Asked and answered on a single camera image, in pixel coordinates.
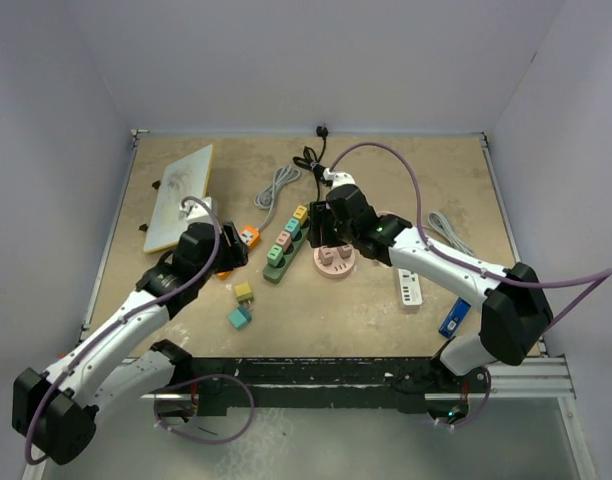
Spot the grey power cable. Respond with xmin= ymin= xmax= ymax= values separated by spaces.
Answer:
xmin=254 ymin=164 xmax=301 ymax=231

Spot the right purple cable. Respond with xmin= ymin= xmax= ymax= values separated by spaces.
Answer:
xmin=328 ymin=142 xmax=612 ymax=431

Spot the grey white strip cable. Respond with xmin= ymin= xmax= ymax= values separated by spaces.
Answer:
xmin=427 ymin=211 xmax=477 ymax=259

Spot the green power strip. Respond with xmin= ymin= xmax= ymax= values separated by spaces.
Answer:
xmin=262 ymin=205 xmax=310 ymax=284

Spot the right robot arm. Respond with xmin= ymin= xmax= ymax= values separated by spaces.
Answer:
xmin=309 ymin=185 xmax=553 ymax=391

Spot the yellow charger front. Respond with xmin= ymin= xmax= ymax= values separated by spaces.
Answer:
xmin=234 ymin=282 xmax=254 ymax=305

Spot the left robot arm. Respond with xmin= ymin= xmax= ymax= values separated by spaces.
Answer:
xmin=12 ymin=222 xmax=249 ymax=465

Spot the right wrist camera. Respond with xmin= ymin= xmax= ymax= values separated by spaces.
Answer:
xmin=322 ymin=168 xmax=356 ymax=189

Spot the orange power strip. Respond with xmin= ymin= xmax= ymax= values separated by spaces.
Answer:
xmin=216 ymin=225 xmax=261 ymax=280

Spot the black base frame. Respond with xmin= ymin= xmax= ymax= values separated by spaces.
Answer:
xmin=149 ymin=340 xmax=491 ymax=418

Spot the pink round power strip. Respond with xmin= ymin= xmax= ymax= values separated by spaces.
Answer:
xmin=313 ymin=246 xmax=357 ymax=280

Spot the yellow usb charger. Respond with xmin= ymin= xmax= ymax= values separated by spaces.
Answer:
xmin=293 ymin=205 xmax=308 ymax=224

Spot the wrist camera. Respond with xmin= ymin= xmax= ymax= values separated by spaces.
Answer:
xmin=322 ymin=168 xmax=356 ymax=189
xmin=179 ymin=197 xmax=218 ymax=224

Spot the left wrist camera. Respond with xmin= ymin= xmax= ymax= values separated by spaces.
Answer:
xmin=179 ymin=197 xmax=218 ymax=224

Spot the black power cable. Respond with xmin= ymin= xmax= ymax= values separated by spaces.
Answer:
xmin=291 ymin=124 xmax=337 ymax=204

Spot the teal charger front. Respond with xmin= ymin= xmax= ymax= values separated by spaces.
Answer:
xmin=227 ymin=305 xmax=253 ymax=330

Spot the white yellow drawing board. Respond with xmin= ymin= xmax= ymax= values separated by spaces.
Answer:
xmin=143 ymin=145 xmax=213 ymax=254

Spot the teal usb charger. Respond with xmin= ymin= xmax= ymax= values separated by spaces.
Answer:
xmin=284 ymin=218 xmax=301 ymax=238

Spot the white power strip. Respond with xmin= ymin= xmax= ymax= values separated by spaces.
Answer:
xmin=397 ymin=269 xmax=423 ymax=312

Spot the aluminium rail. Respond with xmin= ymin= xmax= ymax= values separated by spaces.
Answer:
xmin=149 ymin=358 xmax=573 ymax=400

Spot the blue box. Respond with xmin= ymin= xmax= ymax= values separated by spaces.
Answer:
xmin=438 ymin=298 xmax=471 ymax=339

